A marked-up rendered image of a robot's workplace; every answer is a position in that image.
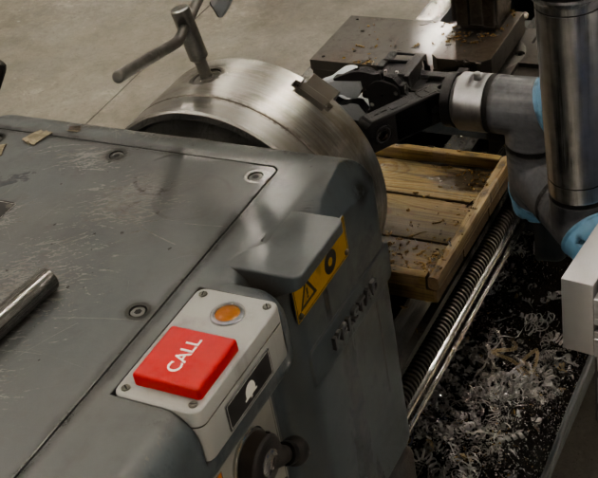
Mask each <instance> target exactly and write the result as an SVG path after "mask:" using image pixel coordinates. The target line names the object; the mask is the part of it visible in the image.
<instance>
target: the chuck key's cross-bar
mask: <svg viewBox="0 0 598 478"><path fill-rule="evenodd" d="M203 1H204V0H192V2H191V4H190V6H189V7H190V9H191V12H192V14H193V16H194V18H195V19H196V15H197V13H198V11H199V9H200V7H201V5H202V3H203ZM189 31H190V27H189V26H188V25H187V24H181V25H179V27H178V31H177V33H176V35H175V37H174V38H173V39H171V40H169V41H167V42H166V43H164V44H162V45H160V46H158V47H156V48H154V49H153V50H151V51H149V52H147V53H146V54H144V55H142V56H140V57H138V59H136V60H134V61H132V62H131V63H129V64H126V65H125V66H123V67H121V68H119V69H118V70H116V71H114V72H113V74H112V79H113V81H114V82H115V83H122V82H124V81H125V80H127V79H129V78H130V77H132V76H134V75H135V74H137V73H139V72H140V71H142V70H143V69H144V68H146V67H147V66H149V65H151V64H153V63H155V62H156V61H158V60H160V59H161V58H163V57H165V56H166V55H168V54H170V53H171V52H173V51H175V50H176V49H178V48H180V47H181V46H182V45H183V43H184V41H185V39H186V37H187V35H188V33H189Z"/></svg>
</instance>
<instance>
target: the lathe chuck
mask: <svg viewBox="0 0 598 478"><path fill-rule="evenodd" d="M208 65H209V67H210V69H211V71H213V70H217V71H220V72H221V74H220V75H219V76H218V77H217V78H215V79H213V80H211V81H208V82H206V83H194V80H195V78H196V77H198V76H199V74H198V71H197V69H196V66H195V67H193V68H192V69H190V70H188V71H187V72H185V73H184V74H183V75H181V76H180V77H179V78H178V79H177V80H176V81H175V82H174V83H173V84H171V85H170V86H169V87H168V88H167V89H166V90H165V91H164V92H163V93H162V94H161V95H160V96H159V97H158V98H156V99H155V100H154V101H153V102H152V103H151V104H150V105H149V106H148V107H147V108H146V109H148V108H149V107H151V106H153V105H154V104H157V103H159V102H161V101H166V100H169V99H173V98H178V97H188V96H200V97H210V98H216V99H221V100H224V101H231V102H234V103H237V104H240V105H242V106H245V107H247V108H250V109H252V110H253V111H255V112H257V113H259V114H261V115H263V116H265V117H267V118H268V119H270V120H272V121H274V122H276V123H277V124H279V125H280V126H281V127H283V128H284V129H286V130H287V131H288V132H290V133H291V134H292V135H293V136H295V137H296V138H297V139H298V140H299V141H301V142H302V143H303V144H304V145H305V146H306V147H307V148H308V149H309V150H310V151H311V152H312V153H313V154H314V155H320V156H335V157H341V158H348V159H352V160H355V161H357V162H359V163H360V164H362V165H363V166H364V167H365V168H366V169H367V170H368V172H369V173H370V174H371V175H372V177H373V183H374V190H375V196H376V203H377V210H378V216H379V223H380V230H381V235H382V233H383V228H384V224H385V220H386V214H387V194H386V187H385V182H384V178H383V172H382V169H381V166H380V163H379V161H378V159H377V157H376V155H375V153H374V151H373V149H372V147H371V145H370V143H369V141H368V140H367V138H366V137H365V135H364V133H363V131H362V130H361V129H360V127H359V126H358V125H357V123H356V122H355V121H354V120H353V118H352V117H351V116H350V115H349V114H348V113H347V112H346V110H345V109H344V108H343V107H342V106H341V105H340V104H339V103H337V102H336V101H335V100H334V99H332V100H331V101H330V102H329V103H328V105H327V108H328V109H330V110H329V112H327V111H326V110H325V109H323V110H322V111H321V110H319V109H318V108H317V107H316V106H314V105H313V104H312V103H311V102H309V101H307V100H306V99H305V98H303V97H302V96H300V95H299V94H297V93H295V92H294V89H295V88H294V87H292V86H293V85H294V84H295V85H297V86H298V87H299V86H300V85H301V84H302V82H303V80H304V78H303V77H301V76H299V75H297V74H295V73H293V72H291V71H289V70H287V69H285V68H282V67H280V66H277V65H274V64H269V63H265V62H261V61H257V60H251V59H240V58H228V59H219V60H213V61H210V62H208ZM146 109H145V110H146ZM145 110H144V111H145Z"/></svg>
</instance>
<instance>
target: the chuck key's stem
mask: <svg viewBox="0 0 598 478"><path fill-rule="evenodd" d="M170 13H171V15H172V18H173V20H174V23H175V25H176V27H177V29H178V27H179V25H181V24H187V25H188V26H189V27H190V31H189V33H188V35H187V37H186V39H185V41H184V43H183V45H184V48H185V50H186V53H187V55H188V58H189V60H190V62H192V63H195V65H196V69H197V71H198V74H199V76H200V79H201V80H200V81H205V80H209V79H211V78H212V77H213V75H214V73H212V71H211V69H210V67H209V65H208V62H207V60H206V58H207V56H208V52H207V49H206V47H205V45H204V43H203V40H202V38H201V35H200V33H199V30H198V27H197V25H196V21H195V18H194V16H193V14H192V12H191V9H190V7H189V5H187V4H181V5H178V6H176V7H174V8H172V10H171V12H170Z"/></svg>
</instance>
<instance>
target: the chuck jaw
mask: <svg viewBox="0 0 598 478"><path fill-rule="evenodd" d="M292 87H294V88H295V89H294V92H295V93H297V94H299V95H300V96H302V97H303V98H305V99H306V100H307V101H309V102H311V103H312V104H313V105H314V106H316V107H317V108H318V109H319V110H321V111H322V110H323V109H325V110H326V111H327V112H329V110H330V109H328V108H327V105H328V103H329V102H330V101H331V100H332V99H334V100H335V101H336V99H337V97H338V96H339V94H340V91H339V90H337V89H336V88H334V87H333V86H332V85H330V84H329V83H327V82H326V81H324V80H323V79H321V78H320V77H318V76H317V75H316V74H314V73H313V75H312V76H311V77H310V78H309V79H308V80H307V81H306V82H305V83H304V82H302V84H301V85H300V86H299V87H298V86H297V85H295V84H294V85H293V86H292Z"/></svg>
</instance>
